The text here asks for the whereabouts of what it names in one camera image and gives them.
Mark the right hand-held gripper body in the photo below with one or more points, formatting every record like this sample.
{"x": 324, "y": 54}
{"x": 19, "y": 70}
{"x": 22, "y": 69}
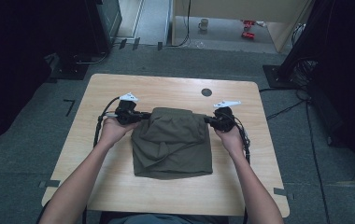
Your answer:
{"x": 225, "y": 119}

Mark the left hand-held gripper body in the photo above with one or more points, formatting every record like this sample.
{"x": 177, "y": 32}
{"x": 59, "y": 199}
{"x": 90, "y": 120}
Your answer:
{"x": 125, "y": 113}

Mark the olive green shorts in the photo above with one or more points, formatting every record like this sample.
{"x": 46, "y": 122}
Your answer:
{"x": 172, "y": 146}

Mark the person's left hand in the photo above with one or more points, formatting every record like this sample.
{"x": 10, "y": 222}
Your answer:
{"x": 115, "y": 130}

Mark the person's right hand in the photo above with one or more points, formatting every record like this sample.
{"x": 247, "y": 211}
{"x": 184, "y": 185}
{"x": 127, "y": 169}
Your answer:
{"x": 231, "y": 141}

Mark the black tape strip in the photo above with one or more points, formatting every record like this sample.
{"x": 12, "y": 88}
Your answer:
{"x": 122, "y": 43}
{"x": 160, "y": 46}
{"x": 136, "y": 43}

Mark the small red object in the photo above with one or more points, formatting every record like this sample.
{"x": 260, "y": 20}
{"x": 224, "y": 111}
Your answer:
{"x": 248, "y": 22}
{"x": 248, "y": 35}

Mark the black cabinet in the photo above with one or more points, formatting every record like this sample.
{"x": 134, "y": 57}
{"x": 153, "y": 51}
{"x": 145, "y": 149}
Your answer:
{"x": 107, "y": 21}

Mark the grey tape strip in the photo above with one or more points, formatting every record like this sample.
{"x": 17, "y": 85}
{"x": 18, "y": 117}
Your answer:
{"x": 284, "y": 193}
{"x": 48, "y": 184}

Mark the beige mug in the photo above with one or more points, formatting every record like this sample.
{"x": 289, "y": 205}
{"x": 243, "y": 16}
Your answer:
{"x": 203, "y": 24}

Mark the person's lap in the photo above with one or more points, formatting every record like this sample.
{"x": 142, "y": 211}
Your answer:
{"x": 163, "y": 219}

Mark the light wooden furniture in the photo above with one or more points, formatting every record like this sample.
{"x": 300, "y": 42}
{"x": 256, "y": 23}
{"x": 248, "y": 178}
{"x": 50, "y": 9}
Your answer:
{"x": 244, "y": 7}

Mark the dark curtain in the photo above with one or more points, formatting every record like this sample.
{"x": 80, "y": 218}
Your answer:
{"x": 347, "y": 77}
{"x": 13, "y": 62}

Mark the black stand base plate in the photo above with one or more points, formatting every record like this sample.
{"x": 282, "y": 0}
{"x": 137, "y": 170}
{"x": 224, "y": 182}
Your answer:
{"x": 275, "y": 77}
{"x": 69, "y": 70}

